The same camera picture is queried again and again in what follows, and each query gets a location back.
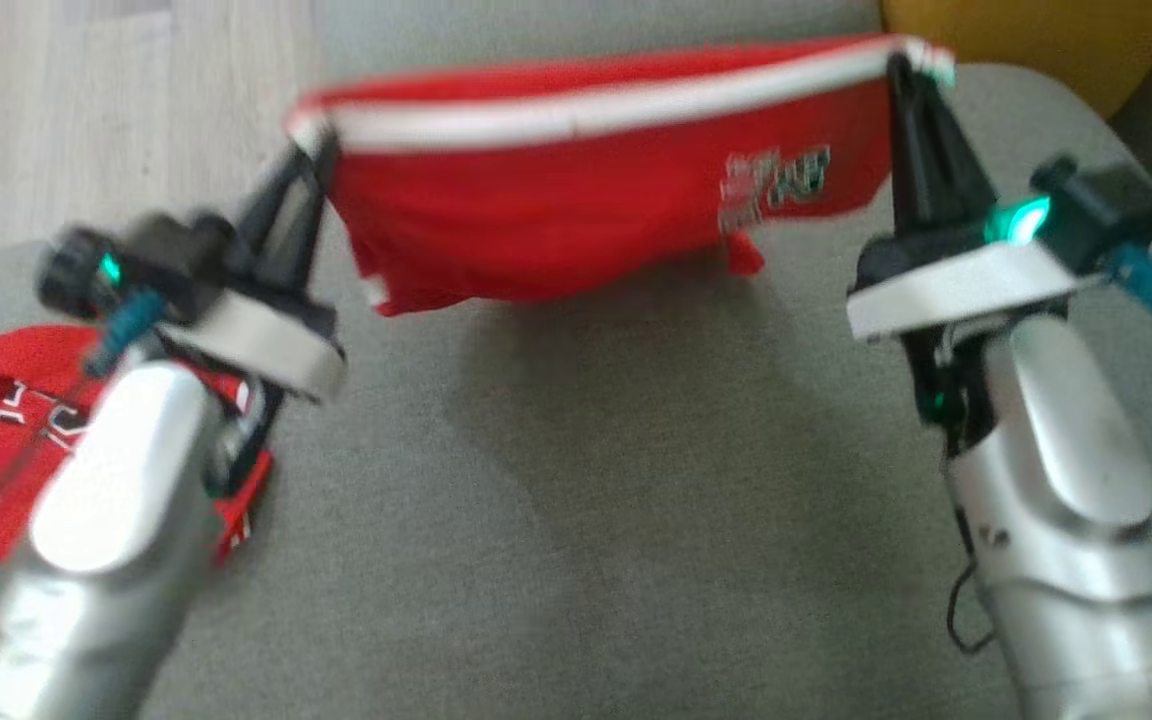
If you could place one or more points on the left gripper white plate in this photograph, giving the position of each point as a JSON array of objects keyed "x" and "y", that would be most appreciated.
[{"x": 256, "y": 340}]

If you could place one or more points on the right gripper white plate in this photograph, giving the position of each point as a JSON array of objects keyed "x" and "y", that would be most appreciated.
[{"x": 946, "y": 280}]

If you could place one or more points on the red shorts white side stripe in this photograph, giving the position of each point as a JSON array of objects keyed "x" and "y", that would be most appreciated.
[{"x": 556, "y": 200}]

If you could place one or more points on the red basketball jersey white trim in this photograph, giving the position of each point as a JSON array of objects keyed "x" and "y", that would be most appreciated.
[{"x": 6, "y": 370}]

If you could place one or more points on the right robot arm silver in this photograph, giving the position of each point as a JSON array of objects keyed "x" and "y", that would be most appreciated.
[{"x": 1066, "y": 500}]

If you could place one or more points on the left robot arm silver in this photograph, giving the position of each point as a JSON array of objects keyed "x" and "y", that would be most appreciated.
[{"x": 106, "y": 520}]

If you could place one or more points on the mustard yellow upholstered furniture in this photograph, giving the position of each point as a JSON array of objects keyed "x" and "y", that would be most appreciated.
[{"x": 1036, "y": 40}]

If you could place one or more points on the small grey sofa cushion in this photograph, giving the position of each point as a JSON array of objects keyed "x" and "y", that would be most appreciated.
[{"x": 536, "y": 30}]

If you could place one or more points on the large grey sofa seat cushion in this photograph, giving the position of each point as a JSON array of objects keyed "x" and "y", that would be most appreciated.
[{"x": 586, "y": 500}]

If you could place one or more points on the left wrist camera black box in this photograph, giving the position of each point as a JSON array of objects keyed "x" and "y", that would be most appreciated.
[{"x": 156, "y": 255}]

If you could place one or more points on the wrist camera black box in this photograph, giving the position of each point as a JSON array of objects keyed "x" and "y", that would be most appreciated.
[
  {"x": 1106, "y": 205},
  {"x": 156, "y": 255}
]

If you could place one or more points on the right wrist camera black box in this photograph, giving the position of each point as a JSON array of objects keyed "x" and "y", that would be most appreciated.
[{"x": 1106, "y": 205}]

